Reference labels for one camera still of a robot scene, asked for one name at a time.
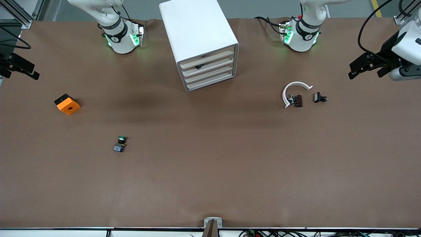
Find black base power cable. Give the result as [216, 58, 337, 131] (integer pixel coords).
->
[254, 16, 284, 35]

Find white drawer cabinet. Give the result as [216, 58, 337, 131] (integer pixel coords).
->
[159, 0, 239, 92]

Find metal base connector box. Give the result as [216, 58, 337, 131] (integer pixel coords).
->
[131, 20, 145, 47]
[279, 20, 294, 44]

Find orange black square block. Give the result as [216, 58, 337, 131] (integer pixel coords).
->
[54, 93, 81, 116]

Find white curved pipe clamp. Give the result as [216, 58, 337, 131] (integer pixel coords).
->
[283, 81, 313, 108]

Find aluminium frame profile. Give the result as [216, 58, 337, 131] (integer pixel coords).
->
[394, 0, 421, 26]
[0, 0, 45, 29]

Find grey metal mount bracket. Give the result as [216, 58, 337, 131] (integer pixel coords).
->
[203, 217, 223, 237]

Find brown table cover mat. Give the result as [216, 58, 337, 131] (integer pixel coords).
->
[0, 17, 421, 229]

